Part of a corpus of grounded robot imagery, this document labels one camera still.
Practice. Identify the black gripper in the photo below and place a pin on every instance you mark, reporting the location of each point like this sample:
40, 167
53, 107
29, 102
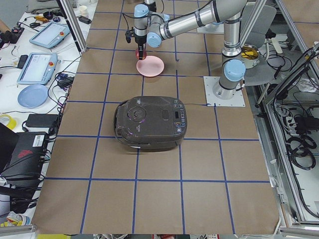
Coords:
140, 41

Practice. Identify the red apple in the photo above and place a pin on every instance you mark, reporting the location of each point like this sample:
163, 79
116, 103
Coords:
137, 54

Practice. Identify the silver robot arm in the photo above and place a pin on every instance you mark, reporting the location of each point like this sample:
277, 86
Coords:
152, 28

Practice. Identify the pink plate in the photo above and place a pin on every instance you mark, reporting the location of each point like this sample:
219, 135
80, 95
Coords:
151, 66

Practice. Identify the blue plate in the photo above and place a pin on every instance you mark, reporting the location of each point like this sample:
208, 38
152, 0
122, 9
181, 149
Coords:
33, 96

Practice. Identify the dark rice cooker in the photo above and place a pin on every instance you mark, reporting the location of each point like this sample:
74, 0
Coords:
150, 122

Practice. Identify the purple white cup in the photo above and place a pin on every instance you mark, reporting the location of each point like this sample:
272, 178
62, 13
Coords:
83, 10

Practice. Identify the far blue teach pendant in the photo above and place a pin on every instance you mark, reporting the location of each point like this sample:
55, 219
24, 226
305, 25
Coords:
51, 35

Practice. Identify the blue teach pendant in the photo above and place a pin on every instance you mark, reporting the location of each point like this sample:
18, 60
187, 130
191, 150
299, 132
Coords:
38, 69
51, 35

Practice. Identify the near blue teach pendant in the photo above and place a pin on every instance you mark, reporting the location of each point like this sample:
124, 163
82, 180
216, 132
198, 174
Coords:
38, 69

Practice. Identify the black power adapter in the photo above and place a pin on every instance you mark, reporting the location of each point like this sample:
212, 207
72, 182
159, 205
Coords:
40, 121

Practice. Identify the white chair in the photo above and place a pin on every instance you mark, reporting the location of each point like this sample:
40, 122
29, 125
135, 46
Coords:
257, 70

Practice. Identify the yellow tape roll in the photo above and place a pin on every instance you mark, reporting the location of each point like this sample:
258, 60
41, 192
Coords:
8, 121

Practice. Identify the black computer box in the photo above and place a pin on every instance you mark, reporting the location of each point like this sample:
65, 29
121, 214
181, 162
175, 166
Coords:
28, 157

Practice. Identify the aluminium frame post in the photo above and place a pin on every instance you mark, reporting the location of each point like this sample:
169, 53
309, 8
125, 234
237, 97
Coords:
72, 22

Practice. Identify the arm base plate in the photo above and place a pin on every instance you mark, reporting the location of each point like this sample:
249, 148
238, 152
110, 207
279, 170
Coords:
216, 96

